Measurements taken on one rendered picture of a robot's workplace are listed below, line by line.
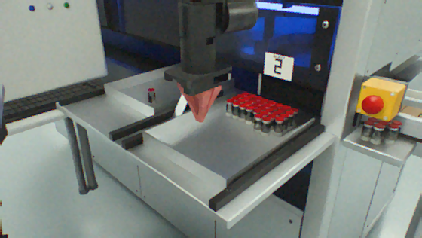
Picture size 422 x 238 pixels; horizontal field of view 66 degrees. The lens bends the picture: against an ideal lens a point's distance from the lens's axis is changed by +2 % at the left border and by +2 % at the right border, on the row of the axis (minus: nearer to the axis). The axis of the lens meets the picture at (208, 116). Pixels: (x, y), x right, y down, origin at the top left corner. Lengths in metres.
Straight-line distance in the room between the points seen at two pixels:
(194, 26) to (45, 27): 0.92
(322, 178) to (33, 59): 1.06
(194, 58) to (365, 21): 0.40
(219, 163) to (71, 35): 0.89
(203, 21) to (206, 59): 0.06
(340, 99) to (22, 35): 1.06
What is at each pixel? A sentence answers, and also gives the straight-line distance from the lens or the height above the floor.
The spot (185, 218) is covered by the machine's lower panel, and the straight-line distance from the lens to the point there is 1.54.
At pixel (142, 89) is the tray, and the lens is 1.09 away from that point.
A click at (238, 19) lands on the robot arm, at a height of 1.19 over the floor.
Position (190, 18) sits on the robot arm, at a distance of 0.49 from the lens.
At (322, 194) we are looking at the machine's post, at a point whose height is 0.69.
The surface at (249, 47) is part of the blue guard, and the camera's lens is 0.92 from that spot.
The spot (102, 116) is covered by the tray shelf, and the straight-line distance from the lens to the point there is 0.94.
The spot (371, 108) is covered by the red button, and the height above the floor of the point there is 0.99.
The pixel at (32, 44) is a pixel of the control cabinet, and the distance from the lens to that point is 1.34.
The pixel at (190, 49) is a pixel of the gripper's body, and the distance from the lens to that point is 0.50.
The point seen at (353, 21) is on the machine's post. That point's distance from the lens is 0.77.
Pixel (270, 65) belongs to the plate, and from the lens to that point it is 0.89.
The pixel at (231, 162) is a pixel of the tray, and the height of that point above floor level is 0.88.
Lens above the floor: 1.28
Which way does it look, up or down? 27 degrees down
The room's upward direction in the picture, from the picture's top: straight up
